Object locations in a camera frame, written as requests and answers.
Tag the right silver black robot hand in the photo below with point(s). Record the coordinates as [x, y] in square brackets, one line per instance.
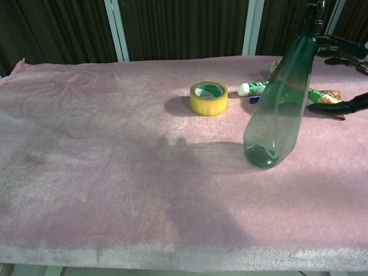
[350, 51]

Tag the green transparent spray bottle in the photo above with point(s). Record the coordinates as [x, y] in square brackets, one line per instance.
[273, 129]

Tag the small white green bottle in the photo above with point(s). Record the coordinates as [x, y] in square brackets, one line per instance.
[250, 88]

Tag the green orange snack bag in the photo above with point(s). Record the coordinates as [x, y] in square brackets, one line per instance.
[326, 96]

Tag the orange silver snack bag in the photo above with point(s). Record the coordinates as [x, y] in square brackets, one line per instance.
[274, 67]

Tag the blue capped pen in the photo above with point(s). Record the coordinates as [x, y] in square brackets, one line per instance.
[254, 100]

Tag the yellow packing tape roll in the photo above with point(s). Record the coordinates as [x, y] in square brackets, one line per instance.
[208, 106]

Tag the pink fleece table cloth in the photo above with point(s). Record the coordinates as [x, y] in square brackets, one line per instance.
[115, 172]

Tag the white window frame post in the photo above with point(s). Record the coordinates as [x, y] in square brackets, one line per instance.
[335, 17]
[253, 28]
[116, 28]

